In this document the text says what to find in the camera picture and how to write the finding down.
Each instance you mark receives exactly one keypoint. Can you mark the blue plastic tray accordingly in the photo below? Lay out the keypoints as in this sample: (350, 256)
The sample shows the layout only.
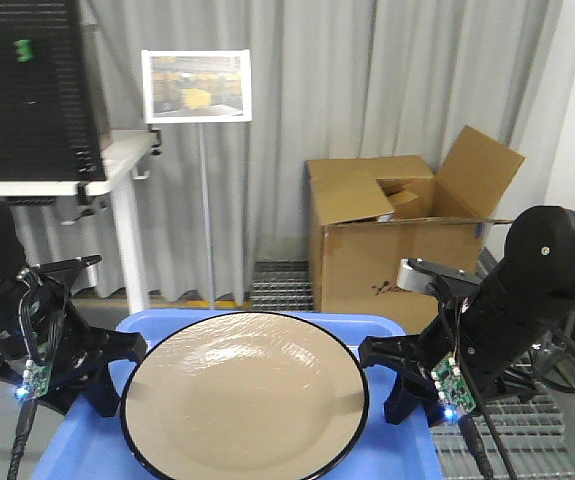
(88, 446)

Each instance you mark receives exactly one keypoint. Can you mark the metal grate platform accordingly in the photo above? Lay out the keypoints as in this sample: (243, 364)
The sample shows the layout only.
(282, 286)

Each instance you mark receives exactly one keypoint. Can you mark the green left circuit board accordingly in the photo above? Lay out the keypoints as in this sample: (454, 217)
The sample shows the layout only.
(35, 381)

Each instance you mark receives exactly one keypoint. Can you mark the green right circuit board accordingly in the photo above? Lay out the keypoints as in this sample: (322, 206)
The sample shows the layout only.
(452, 389)

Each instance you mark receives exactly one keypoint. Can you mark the sign on white stand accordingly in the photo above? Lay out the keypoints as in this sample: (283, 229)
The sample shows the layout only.
(198, 87)

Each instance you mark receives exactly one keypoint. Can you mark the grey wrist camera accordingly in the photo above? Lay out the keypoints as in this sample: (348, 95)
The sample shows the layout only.
(416, 274)
(67, 271)

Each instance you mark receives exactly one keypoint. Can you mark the white standing desk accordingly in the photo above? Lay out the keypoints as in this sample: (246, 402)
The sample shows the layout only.
(120, 161)

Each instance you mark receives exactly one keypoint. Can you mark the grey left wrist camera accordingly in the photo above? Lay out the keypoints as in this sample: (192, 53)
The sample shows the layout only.
(67, 271)

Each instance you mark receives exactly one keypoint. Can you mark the open cardboard box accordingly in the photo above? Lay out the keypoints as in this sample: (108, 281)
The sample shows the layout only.
(367, 214)

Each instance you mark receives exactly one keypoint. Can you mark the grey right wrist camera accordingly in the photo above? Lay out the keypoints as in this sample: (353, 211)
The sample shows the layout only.
(416, 274)

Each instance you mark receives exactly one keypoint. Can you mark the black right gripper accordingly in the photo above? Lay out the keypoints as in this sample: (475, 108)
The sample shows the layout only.
(485, 330)

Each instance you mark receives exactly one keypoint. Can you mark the beige plate with black rim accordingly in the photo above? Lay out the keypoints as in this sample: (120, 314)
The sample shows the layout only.
(230, 397)

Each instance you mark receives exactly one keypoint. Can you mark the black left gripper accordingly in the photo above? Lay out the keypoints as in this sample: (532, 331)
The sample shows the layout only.
(39, 322)

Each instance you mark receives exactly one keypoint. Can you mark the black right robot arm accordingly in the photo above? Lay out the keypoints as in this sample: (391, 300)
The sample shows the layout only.
(539, 260)

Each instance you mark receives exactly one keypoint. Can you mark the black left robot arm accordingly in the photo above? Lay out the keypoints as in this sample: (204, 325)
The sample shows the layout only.
(12, 253)

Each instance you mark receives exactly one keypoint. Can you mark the black pegboard panel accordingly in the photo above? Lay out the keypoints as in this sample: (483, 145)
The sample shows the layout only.
(48, 131)

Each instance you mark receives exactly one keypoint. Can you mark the green circuit board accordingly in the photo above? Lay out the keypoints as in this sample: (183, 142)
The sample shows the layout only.
(452, 389)
(35, 381)

